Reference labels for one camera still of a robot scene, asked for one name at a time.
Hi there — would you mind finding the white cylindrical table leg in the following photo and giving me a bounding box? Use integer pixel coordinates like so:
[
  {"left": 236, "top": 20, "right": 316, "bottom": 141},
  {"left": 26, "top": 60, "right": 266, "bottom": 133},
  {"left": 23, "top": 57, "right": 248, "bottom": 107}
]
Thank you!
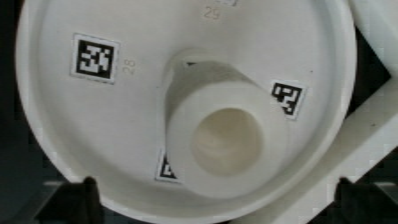
[{"left": 161, "top": 59, "right": 291, "bottom": 200}]

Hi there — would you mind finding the white round table top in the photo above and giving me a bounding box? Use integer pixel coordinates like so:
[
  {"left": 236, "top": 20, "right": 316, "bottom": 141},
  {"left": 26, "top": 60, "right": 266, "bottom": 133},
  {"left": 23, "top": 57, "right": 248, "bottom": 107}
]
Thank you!
[{"left": 16, "top": 0, "right": 357, "bottom": 224}]

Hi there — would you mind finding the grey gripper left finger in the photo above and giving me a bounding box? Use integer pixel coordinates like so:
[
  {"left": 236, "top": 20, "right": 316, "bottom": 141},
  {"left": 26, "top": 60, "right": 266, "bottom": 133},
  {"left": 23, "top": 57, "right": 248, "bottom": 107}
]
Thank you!
[{"left": 16, "top": 177, "right": 105, "bottom": 224}]

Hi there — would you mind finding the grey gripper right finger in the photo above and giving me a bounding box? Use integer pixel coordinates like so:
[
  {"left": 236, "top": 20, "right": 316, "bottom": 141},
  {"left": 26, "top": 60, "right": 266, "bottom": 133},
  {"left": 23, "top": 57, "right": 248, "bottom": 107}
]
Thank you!
[{"left": 334, "top": 177, "right": 398, "bottom": 224}]

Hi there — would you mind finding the white right fence rail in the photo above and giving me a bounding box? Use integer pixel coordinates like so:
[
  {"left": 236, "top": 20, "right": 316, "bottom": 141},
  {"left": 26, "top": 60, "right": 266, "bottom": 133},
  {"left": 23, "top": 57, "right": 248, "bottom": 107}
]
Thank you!
[{"left": 348, "top": 0, "right": 398, "bottom": 78}]

